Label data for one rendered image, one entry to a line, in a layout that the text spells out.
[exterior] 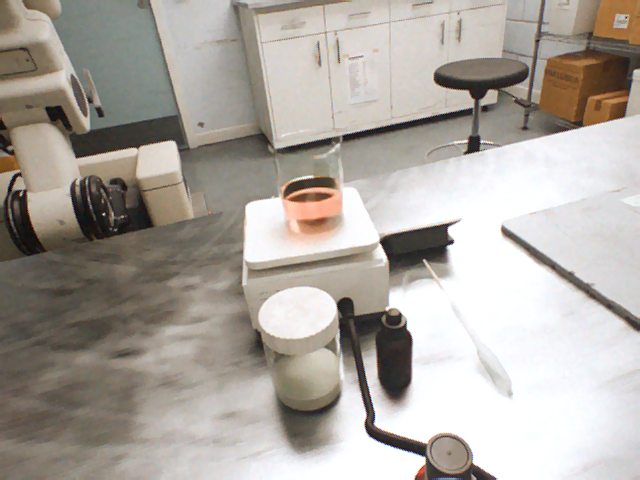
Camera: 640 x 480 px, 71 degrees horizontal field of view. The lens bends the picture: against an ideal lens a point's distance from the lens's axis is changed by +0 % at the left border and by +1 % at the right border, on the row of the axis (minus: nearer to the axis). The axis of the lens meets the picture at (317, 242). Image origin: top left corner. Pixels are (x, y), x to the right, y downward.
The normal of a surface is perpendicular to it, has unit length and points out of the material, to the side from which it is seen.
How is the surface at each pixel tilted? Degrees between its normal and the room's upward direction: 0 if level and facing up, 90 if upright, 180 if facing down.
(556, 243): 0
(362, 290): 90
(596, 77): 91
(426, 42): 90
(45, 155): 64
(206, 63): 90
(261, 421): 0
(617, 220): 0
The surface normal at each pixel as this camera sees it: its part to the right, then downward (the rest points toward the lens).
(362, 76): 0.29, 0.48
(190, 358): -0.11, -0.84
